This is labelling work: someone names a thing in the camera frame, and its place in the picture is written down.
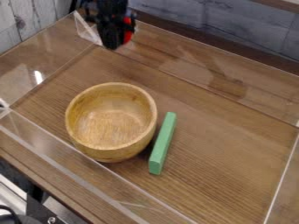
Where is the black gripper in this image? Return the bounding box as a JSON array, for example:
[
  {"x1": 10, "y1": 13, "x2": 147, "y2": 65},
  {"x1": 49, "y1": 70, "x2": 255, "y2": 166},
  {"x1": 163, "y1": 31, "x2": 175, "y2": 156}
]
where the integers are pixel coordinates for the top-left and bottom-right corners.
[{"x1": 83, "y1": 0, "x2": 137, "y2": 51}]

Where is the wooden bowl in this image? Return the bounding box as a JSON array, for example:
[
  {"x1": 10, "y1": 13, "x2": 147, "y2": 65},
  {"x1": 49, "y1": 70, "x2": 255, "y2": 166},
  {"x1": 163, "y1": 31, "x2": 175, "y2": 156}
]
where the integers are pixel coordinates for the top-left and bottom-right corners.
[{"x1": 65, "y1": 82, "x2": 157, "y2": 163}]

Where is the green rectangular block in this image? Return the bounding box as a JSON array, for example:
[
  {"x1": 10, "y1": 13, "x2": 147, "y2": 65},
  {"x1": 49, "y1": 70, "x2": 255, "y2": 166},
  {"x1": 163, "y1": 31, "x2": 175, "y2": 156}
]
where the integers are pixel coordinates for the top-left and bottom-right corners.
[{"x1": 148, "y1": 112, "x2": 176, "y2": 175}]

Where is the clear acrylic front wall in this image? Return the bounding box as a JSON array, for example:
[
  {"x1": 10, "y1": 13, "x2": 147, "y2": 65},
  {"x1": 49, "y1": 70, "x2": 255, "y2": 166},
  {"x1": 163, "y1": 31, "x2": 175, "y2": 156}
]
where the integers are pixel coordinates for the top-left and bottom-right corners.
[{"x1": 0, "y1": 103, "x2": 195, "y2": 224}]

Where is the black metal bracket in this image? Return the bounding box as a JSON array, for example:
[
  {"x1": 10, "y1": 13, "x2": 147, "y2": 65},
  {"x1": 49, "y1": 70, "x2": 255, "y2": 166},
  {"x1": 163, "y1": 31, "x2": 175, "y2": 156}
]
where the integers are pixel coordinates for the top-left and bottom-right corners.
[{"x1": 25, "y1": 196, "x2": 67, "y2": 224}]

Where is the black cable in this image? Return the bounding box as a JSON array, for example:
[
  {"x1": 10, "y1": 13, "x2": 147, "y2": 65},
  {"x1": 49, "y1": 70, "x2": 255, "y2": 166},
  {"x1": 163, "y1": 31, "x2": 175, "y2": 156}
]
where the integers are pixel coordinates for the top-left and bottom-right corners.
[{"x1": 0, "y1": 205, "x2": 21, "y2": 224}]

